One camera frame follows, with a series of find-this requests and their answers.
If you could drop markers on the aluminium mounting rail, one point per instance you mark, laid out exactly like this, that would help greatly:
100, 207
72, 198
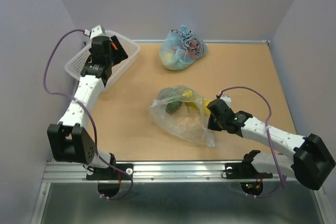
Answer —
150, 172

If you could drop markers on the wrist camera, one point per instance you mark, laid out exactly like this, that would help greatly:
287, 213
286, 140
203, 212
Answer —
225, 98
95, 32

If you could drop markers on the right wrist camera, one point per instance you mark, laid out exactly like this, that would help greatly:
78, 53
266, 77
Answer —
225, 98

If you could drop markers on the green netted melon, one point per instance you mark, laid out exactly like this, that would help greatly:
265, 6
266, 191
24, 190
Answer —
173, 106

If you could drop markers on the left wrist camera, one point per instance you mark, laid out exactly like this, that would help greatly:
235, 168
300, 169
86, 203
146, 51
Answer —
95, 32

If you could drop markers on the clear plastic fruit bag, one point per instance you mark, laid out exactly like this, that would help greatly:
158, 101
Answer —
187, 123

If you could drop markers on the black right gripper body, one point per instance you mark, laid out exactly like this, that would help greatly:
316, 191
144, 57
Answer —
215, 124

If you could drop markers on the blue printed plastic bag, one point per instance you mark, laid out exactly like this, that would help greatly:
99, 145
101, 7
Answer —
181, 48

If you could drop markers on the yellow fruit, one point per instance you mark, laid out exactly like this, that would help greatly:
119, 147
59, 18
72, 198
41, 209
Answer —
204, 106

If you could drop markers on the white plastic mesh basket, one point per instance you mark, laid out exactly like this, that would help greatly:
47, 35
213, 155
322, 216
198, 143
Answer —
81, 65

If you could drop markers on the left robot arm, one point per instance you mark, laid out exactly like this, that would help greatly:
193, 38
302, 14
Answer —
69, 138

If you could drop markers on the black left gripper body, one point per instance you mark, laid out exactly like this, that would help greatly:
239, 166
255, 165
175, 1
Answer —
110, 59

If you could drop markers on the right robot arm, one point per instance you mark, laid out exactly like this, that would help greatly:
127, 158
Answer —
306, 158

